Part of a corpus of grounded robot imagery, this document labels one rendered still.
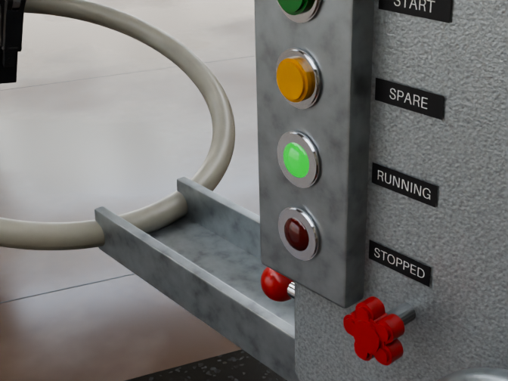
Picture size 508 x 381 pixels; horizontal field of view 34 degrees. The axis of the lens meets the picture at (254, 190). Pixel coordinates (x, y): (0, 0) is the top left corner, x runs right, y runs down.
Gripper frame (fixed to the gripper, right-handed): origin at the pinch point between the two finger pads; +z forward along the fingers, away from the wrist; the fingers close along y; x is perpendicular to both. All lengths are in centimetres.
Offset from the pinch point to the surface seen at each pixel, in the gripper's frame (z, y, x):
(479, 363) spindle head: -41, 88, 6
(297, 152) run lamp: -45, 74, 0
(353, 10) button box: -55, 74, 0
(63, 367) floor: 144, -36, 30
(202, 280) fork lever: -18, 62, 4
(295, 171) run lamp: -44, 74, 0
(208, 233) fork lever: -10, 50, 11
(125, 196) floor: 178, -137, 88
